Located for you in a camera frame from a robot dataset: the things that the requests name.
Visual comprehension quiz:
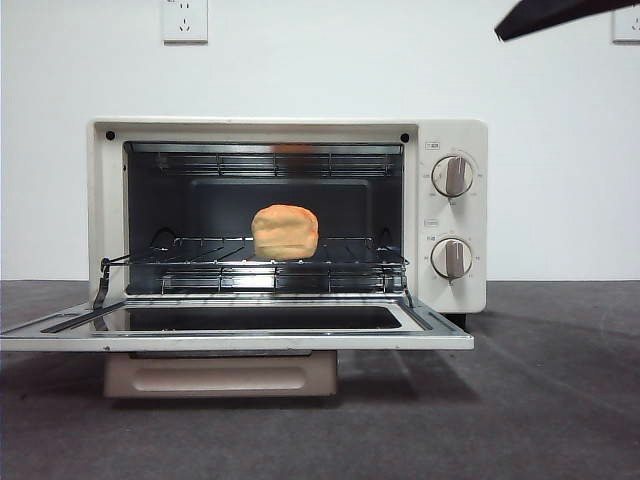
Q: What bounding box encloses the metal wire oven rack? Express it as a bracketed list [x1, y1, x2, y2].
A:
[99, 228, 412, 269]

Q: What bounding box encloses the cream Toshiba toaster oven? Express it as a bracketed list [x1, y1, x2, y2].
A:
[87, 117, 489, 331]

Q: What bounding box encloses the white wall socket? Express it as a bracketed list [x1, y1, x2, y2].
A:
[612, 8, 640, 44]
[160, 0, 209, 45]

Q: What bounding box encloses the orange-brown bread loaf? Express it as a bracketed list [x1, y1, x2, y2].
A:
[251, 203, 320, 261]

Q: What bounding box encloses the large-dial oven knob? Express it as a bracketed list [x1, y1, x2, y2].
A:
[430, 155, 475, 199]

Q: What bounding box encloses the oven door with beige handle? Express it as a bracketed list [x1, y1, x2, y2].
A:
[0, 299, 475, 400]

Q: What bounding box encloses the small-dial oven knob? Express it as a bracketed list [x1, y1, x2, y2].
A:
[430, 237, 473, 280]

